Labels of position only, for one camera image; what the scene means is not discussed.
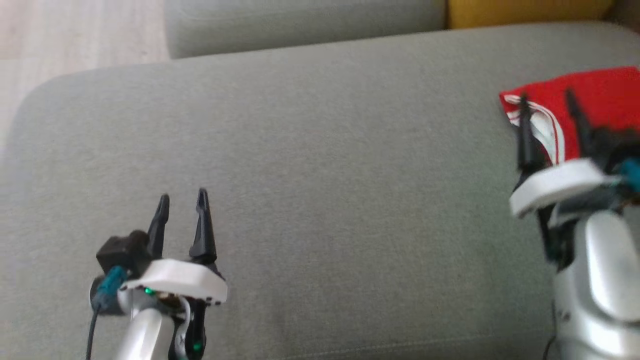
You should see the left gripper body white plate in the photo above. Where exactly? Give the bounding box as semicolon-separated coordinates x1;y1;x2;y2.
90;259;228;317

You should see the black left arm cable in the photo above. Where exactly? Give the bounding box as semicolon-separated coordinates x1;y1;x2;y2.
86;305;102;360

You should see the red basketball jersey number 23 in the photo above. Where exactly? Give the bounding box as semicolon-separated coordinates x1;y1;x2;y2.
499;66;640;166

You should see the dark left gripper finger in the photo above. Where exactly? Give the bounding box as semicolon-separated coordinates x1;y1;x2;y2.
188;188;218;267
146;194;171;261

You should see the yellow cushion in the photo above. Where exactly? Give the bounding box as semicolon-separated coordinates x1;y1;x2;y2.
446;0;616;30

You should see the blue left cable connector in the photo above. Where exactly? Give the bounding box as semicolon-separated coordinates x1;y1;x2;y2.
95;266;128;308

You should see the blue cable connector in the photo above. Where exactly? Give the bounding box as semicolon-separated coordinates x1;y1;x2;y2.
95;266;128;308
620;157;640;193

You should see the blue right cable connector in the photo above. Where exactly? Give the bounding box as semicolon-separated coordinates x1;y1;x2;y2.
620;157;640;193

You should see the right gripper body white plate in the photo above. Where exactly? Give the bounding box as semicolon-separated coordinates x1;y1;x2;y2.
509;159;623;218

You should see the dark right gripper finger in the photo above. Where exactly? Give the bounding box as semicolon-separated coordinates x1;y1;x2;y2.
564;89;599;159
515;94;539;173

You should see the grey fabric sofa seat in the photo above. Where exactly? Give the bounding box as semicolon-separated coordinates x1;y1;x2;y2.
0;21;640;360

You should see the grey sofa back cushion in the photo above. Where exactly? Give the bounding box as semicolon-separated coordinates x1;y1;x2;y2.
164;0;448;60

